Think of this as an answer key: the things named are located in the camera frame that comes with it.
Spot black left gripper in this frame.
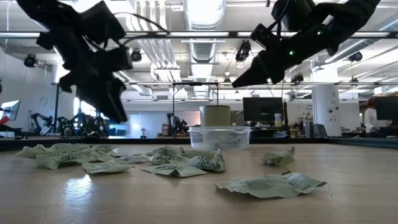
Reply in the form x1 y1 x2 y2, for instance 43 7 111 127
58 45 134 124

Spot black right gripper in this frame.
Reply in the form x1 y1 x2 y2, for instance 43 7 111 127
232 23 338 88

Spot clear plastic bin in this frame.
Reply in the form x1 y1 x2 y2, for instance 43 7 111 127
188 125 252 151

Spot black desktop monitor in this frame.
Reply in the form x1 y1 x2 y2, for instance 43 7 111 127
243 97 284 123

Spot background black robot arms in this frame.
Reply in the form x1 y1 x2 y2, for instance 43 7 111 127
29 111 109 138

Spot tan cup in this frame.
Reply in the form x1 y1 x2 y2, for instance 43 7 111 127
200 105 231 127

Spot white round column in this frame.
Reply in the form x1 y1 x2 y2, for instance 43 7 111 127
312 67 342 138

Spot tilted bright monitor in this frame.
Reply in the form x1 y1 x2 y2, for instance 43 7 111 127
0 100 21 122

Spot person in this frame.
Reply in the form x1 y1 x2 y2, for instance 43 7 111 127
364 98 389 138

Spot large dark screen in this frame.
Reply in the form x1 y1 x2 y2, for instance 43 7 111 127
374 96 398 122

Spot black overhead camera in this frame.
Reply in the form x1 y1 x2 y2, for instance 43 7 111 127
234 39 252 63

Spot background black rig frame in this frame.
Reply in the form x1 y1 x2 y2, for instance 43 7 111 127
172 82 220 138
51 82 105 138

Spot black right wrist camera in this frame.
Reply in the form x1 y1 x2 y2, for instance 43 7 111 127
271 0 317 32

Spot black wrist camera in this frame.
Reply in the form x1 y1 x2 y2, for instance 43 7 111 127
271 0 317 32
77 0 127 46

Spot silver ceiling duct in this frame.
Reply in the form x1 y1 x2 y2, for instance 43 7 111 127
183 0 226 99

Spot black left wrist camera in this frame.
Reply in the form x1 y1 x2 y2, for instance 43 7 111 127
77 0 127 46

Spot wire waste basket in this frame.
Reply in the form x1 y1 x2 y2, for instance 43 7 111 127
312 123 324 138

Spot black left camera cable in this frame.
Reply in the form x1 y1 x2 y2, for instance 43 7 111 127
112 11 171 47

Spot black table frame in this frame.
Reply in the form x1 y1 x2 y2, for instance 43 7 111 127
0 136 398 152

